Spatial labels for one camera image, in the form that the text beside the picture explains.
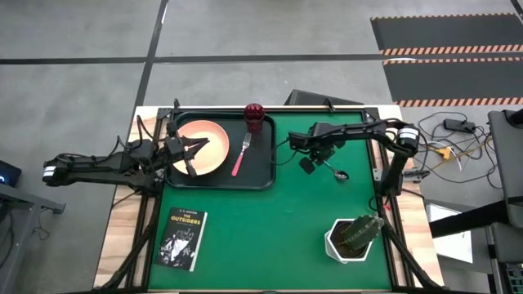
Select black plastic tray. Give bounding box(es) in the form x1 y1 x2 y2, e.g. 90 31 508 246
164 110 277 191

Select grey desk black leg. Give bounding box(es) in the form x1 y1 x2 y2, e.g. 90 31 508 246
428 108 523 238

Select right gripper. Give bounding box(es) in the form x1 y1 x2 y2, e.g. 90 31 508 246
310 136 342 167

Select black device blue light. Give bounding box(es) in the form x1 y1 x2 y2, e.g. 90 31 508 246
0 159 22 188

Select black aluminium rig frame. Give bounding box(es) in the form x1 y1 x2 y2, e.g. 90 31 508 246
97 97 454 294

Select green table mat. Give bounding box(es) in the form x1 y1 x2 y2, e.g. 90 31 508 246
147 112 392 292

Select peach round plate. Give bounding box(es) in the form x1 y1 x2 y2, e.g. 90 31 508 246
172 119 230 176

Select black striped-edge floor mat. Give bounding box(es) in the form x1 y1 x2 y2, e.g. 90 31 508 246
370 13 523 56
382 56 523 108

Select black flat panel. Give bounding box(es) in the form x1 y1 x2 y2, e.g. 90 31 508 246
284 88 364 106

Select red faceted plastic cup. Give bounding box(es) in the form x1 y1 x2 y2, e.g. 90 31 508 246
243 103 266 132

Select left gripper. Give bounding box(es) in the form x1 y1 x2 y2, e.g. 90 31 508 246
163 134 211 178

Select white sheet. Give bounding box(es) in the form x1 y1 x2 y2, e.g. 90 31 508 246
424 203 474 265

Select black table clamp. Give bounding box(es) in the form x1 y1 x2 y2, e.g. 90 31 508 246
402 167 431 183

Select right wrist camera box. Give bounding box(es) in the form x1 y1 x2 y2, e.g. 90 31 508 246
288 131 312 151

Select black floor cable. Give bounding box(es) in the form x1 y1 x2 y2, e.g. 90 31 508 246
416 110 503 191

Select metal spoon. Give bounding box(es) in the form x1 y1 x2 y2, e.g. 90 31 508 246
324 160 350 182

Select grey metal desk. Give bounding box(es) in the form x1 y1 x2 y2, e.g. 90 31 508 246
0 183 66 294

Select cactus in white pot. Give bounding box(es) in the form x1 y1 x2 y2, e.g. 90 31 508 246
324 212 386 265

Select black power brick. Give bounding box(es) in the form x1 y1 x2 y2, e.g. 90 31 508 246
443 118 477 132

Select The Outsiders paperback book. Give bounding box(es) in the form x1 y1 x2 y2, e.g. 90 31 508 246
154 207 208 273

